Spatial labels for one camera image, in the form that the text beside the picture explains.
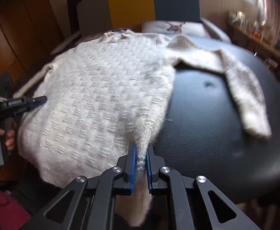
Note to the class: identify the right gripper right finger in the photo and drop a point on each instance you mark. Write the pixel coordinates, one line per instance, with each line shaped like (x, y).
(168, 182)

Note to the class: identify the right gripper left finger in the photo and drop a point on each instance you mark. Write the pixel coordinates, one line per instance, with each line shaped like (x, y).
(117, 180)

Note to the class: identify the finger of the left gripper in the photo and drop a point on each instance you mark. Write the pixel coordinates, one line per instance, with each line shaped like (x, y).
(36, 102)

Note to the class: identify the cream knitted sweater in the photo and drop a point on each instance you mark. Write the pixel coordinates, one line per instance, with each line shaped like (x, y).
(112, 91)

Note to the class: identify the pink blanket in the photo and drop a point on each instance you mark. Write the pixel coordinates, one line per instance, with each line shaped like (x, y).
(12, 214)

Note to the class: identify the grey yellow blue sofa chair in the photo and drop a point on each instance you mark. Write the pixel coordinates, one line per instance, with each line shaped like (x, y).
(89, 17)

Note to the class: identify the deer print pillow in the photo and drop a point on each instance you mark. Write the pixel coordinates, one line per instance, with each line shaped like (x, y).
(175, 27)

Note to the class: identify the wooden side desk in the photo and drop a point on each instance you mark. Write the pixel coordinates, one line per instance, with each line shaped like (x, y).
(258, 39)

